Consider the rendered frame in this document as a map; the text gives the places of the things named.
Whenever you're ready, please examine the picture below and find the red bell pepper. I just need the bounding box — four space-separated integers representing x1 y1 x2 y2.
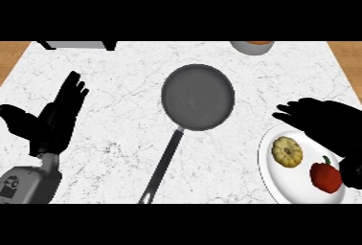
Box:
309 155 345 195

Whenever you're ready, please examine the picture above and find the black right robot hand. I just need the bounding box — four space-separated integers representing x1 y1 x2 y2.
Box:
272 97 362 190

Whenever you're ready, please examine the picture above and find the grey frying pan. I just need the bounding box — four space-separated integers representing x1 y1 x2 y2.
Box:
138 63 237 205

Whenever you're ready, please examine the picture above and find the yellow squash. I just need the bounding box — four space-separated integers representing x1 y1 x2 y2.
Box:
271 136 305 168

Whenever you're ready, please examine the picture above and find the grey appliance with black feet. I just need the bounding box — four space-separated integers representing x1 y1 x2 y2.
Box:
36 41 119 52

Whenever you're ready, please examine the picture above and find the white plate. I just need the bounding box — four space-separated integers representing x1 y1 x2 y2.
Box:
258 122 348 205

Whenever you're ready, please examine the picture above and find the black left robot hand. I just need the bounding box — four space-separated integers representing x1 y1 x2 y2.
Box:
0 70 91 158

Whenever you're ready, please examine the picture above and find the grey cup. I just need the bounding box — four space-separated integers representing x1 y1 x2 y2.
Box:
229 41 277 56

